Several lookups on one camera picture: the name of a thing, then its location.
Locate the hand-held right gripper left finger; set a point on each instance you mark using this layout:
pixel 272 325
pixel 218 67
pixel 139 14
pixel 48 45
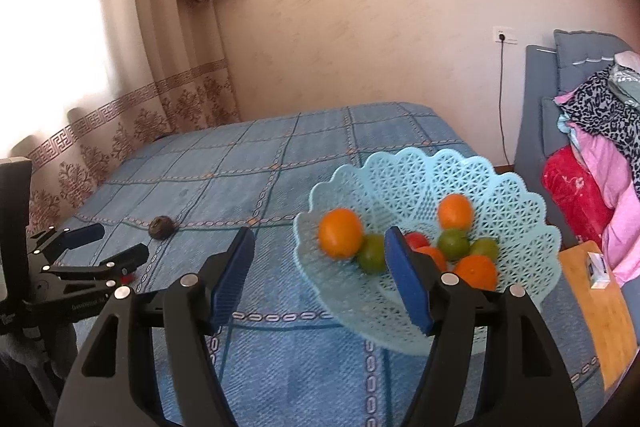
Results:
pixel 232 277

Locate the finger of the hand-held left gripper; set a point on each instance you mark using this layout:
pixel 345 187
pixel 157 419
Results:
pixel 132 257
pixel 87 234

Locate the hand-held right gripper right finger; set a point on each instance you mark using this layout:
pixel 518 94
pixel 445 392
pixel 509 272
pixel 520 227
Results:
pixel 405 277

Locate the orange oval tomato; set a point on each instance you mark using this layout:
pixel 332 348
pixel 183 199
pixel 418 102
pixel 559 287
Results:
pixel 435 257

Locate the green tomato with stem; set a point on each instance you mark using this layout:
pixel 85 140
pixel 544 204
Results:
pixel 372 257

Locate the large orange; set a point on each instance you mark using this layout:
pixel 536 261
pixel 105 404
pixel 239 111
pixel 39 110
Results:
pixel 475 272

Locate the small orange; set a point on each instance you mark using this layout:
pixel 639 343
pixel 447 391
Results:
pixel 340 233

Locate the small green tomato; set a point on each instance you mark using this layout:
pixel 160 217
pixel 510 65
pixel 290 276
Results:
pixel 487 248

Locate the light blue plastic basket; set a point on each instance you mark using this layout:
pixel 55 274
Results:
pixel 400 187

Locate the dark brown wrinkled fruit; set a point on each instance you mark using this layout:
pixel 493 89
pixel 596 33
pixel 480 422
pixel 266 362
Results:
pixel 162 226

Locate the blue checked bedspread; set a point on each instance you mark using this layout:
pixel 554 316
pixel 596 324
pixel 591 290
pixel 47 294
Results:
pixel 300 372

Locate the patterned beige curtain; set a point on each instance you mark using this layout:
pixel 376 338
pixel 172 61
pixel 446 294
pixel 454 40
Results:
pixel 190 97

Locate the red blanket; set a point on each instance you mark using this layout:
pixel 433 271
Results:
pixel 575 192

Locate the small white box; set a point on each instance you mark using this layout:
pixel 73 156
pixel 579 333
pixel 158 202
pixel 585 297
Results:
pixel 598 271

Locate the wooden nightstand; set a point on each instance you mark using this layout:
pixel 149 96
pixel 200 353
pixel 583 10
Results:
pixel 600 332

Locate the grey sofa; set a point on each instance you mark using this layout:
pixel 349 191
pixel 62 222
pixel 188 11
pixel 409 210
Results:
pixel 535 107

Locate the pile of clothes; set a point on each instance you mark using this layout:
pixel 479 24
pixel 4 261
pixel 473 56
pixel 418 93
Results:
pixel 620 217

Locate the leopard print cloth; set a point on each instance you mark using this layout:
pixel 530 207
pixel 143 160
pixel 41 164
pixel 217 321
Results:
pixel 605 107

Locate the grey-blue cushion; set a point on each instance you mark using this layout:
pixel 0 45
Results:
pixel 585 57

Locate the folded light clothes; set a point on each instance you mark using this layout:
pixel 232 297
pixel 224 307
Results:
pixel 627 77

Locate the white wall socket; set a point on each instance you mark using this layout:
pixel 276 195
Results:
pixel 505 35

